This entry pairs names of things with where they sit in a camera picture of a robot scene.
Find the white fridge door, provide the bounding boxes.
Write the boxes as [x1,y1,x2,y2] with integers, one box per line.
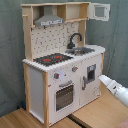
[80,55,102,106]

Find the grey toy sink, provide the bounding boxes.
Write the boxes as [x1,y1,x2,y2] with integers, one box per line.
[66,47,94,56]

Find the wooden toy kitchen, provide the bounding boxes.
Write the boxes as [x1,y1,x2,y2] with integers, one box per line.
[22,2,105,128]

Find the black stovetop red burners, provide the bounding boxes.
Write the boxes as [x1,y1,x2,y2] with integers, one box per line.
[34,53,70,67]

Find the grey range hood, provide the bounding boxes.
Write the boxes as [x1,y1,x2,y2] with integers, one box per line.
[33,5,64,27]

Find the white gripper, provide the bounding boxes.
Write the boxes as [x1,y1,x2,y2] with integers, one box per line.
[99,75,121,94]

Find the red stove knob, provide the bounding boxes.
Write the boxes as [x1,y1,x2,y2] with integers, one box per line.
[72,66,78,72]
[54,73,60,79]

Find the white oven door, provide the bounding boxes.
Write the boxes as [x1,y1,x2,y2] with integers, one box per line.
[49,78,80,125]

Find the black toy faucet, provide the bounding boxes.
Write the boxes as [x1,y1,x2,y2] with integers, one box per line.
[67,33,83,49]

